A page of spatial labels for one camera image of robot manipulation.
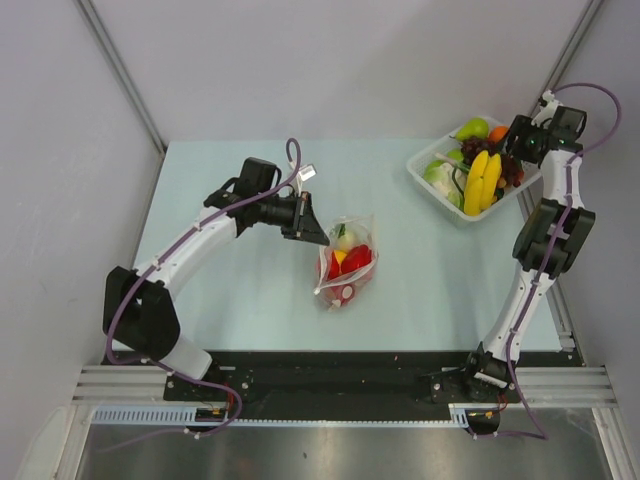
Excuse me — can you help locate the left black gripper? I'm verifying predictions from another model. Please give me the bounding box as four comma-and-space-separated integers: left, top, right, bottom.
256, 191, 328, 246

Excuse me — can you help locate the dark purple grape bunch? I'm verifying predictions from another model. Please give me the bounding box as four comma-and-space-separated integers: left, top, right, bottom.
460, 137, 526, 190

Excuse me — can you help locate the white radish toy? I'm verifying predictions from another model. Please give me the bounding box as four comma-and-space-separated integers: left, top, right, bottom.
335, 228, 359, 252

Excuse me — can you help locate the yellow orange fruit toy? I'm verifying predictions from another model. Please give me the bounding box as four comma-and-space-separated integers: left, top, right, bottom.
332, 249, 347, 265

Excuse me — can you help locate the clear zip top bag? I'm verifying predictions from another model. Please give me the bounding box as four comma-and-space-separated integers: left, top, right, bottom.
313, 214, 379, 311

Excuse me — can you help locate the red bell pepper toy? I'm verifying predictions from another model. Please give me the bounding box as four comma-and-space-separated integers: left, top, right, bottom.
340, 244, 373, 275

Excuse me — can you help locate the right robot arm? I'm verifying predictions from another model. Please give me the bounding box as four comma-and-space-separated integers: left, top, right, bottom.
461, 104, 595, 402

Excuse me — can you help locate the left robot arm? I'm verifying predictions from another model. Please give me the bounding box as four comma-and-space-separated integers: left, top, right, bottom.
103, 157, 329, 400

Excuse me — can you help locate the white plastic food basket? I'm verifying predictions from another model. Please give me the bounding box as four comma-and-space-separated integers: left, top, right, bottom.
406, 116, 541, 227

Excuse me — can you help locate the orange tangerine toy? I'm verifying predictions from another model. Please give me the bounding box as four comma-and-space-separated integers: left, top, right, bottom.
487, 125, 509, 145

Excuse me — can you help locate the green pear toy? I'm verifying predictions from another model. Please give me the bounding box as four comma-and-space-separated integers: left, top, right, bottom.
454, 117, 490, 142

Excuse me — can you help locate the yellow banana bunch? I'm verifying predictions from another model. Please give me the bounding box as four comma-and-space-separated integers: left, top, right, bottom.
463, 150, 502, 216

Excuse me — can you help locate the green apple toy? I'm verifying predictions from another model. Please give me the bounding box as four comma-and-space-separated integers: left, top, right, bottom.
446, 149, 464, 163

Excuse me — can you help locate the white cauliflower toy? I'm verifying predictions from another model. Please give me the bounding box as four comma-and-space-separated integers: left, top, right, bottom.
423, 160, 466, 210

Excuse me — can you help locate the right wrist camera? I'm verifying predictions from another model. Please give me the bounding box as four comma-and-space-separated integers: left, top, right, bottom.
531, 90, 562, 127

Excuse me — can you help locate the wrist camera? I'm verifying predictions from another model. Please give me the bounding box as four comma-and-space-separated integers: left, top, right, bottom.
531, 90, 562, 127
293, 164, 317, 194

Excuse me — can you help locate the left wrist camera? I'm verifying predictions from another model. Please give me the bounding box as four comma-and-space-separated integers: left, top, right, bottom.
293, 164, 317, 194

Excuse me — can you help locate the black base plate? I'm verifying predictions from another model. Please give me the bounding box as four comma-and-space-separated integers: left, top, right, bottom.
102, 350, 583, 421

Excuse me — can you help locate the aluminium frame rail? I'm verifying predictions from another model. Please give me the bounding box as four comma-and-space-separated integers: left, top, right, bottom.
72, 366, 617, 408

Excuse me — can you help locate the white slotted cable duct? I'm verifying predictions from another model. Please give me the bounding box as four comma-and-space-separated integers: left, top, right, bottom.
92, 406, 228, 426

